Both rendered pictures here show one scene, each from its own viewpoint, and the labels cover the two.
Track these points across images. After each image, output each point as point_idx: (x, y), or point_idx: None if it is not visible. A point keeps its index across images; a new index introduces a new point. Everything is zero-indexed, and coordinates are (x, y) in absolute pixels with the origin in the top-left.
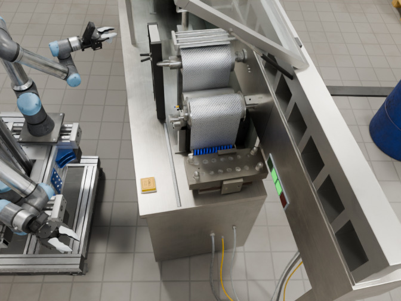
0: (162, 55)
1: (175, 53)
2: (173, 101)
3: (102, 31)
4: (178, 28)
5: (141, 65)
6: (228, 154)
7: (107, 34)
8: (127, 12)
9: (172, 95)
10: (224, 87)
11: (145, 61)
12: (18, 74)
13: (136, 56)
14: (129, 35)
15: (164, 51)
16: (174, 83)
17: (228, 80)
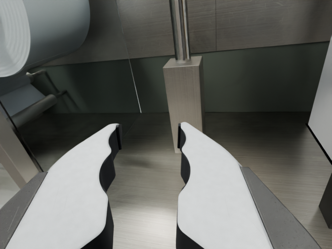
0: (150, 173)
1: (155, 153)
2: (324, 182)
3: (109, 212)
4: (178, 65)
5: (163, 227)
6: None
7: (203, 167)
8: (4, 142)
9: (302, 182)
10: None
11: (153, 214)
12: None
13: (118, 233)
14: None
15: (138, 167)
16: (252, 169)
17: (280, 88)
